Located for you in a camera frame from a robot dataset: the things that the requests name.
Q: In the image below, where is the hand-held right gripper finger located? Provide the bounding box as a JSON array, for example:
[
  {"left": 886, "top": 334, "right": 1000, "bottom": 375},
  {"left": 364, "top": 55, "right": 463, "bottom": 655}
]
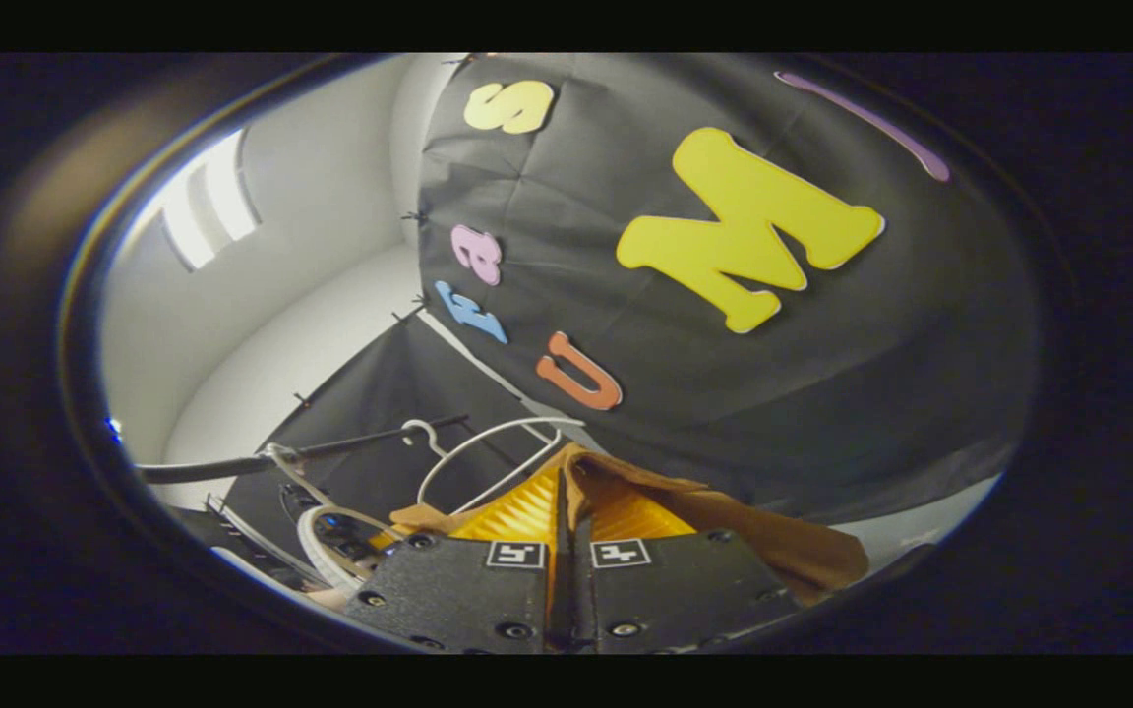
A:
[
  {"left": 343, "top": 468, "right": 567, "bottom": 654},
  {"left": 568, "top": 480, "right": 808, "bottom": 654}
]

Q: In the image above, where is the brown jacket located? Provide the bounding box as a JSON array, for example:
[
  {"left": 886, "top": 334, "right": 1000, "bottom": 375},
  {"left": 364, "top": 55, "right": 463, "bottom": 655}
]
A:
[{"left": 389, "top": 442, "right": 870, "bottom": 606}]

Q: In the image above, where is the black clothes rack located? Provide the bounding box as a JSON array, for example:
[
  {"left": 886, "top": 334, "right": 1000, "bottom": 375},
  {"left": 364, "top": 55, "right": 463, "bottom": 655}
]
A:
[{"left": 139, "top": 413, "right": 469, "bottom": 485}]

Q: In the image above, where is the black backdrop cloth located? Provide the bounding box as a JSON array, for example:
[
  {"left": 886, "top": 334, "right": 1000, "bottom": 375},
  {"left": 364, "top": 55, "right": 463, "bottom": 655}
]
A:
[{"left": 217, "top": 54, "right": 1040, "bottom": 561}]

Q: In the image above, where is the row of black cloth clips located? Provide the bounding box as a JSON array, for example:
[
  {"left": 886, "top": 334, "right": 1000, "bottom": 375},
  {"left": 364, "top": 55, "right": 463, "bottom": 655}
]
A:
[{"left": 293, "top": 54, "right": 489, "bottom": 409}]

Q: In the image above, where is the large rectangular ceiling light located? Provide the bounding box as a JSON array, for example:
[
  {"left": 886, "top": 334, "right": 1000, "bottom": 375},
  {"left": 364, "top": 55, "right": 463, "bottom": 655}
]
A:
[{"left": 155, "top": 128, "right": 263, "bottom": 273}]

